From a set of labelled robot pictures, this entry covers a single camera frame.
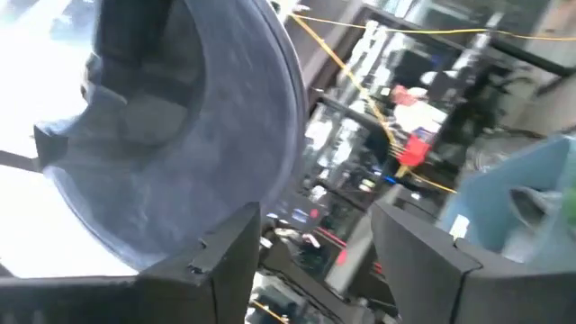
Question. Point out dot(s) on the teal plastic bin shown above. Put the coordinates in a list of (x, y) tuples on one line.
[(486, 198)]

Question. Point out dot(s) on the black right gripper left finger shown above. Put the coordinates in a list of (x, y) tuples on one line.
[(180, 292)]

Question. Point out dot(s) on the denim blue baseball cap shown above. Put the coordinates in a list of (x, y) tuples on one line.
[(202, 135)]

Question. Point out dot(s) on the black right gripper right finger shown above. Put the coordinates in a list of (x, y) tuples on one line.
[(441, 288)]

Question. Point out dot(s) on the red plastic object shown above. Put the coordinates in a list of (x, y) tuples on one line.
[(414, 153)]

